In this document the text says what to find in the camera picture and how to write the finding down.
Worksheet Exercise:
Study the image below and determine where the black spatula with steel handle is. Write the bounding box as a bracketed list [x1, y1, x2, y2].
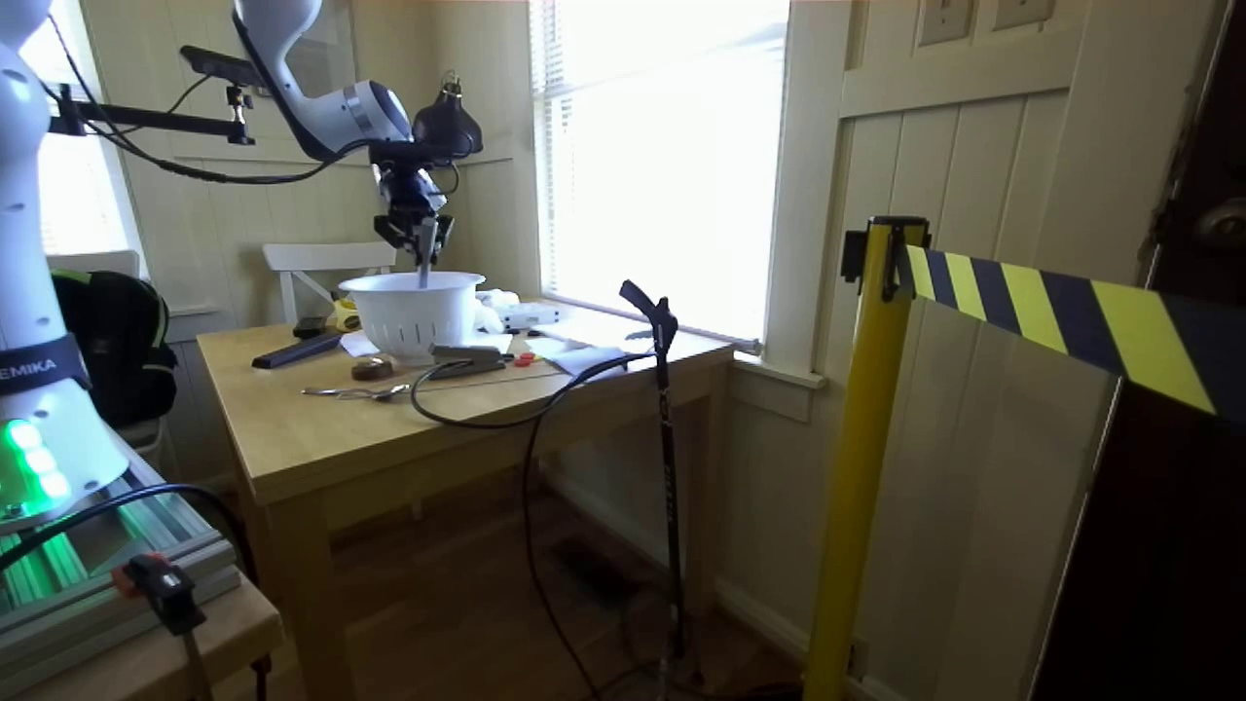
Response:
[414, 218, 435, 288]

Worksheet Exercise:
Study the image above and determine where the black camera stand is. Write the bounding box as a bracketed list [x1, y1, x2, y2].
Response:
[618, 282, 688, 701]

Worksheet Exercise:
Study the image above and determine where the silver usb hub box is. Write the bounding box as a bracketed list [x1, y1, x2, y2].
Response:
[429, 348, 511, 380]

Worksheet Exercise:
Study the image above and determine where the white plastic colander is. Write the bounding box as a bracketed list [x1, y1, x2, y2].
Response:
[337, 274, 484, 363]

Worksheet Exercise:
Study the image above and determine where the black cable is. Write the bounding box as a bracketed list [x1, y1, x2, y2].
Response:
[409, 348, 679, 701]

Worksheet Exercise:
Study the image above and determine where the silver metal spoon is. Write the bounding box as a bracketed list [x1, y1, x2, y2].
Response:
[302, 380, 409, 406]

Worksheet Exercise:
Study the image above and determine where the black remote control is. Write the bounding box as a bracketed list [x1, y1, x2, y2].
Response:
[249, 335, 337, 369]

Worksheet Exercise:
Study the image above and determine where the black backpack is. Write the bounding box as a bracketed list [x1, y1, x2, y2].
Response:
[54, 274, 178, 430]

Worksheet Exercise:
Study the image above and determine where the wooden table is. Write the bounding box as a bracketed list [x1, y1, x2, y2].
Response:
[198, 326, 732, 701]

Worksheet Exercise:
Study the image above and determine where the yellow black striped barrier belt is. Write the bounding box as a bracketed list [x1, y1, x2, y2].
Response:
[901, 247, 1246, 426]

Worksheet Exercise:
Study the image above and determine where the brown round hairbrush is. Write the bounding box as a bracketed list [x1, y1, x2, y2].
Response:
[351, 358, 398, 380]

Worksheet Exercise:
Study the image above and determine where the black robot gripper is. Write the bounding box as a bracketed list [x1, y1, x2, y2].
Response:
[368, 149, 451, 257]

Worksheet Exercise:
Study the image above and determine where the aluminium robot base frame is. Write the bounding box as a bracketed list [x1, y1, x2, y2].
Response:
[0, 413, 249, 667]

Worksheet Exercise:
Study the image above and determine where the white chair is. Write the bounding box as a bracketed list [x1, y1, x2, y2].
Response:
[262, 243, 398, 325]

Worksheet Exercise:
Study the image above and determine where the yellow barrier post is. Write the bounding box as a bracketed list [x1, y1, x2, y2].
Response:
[801, 218, 928, 701]

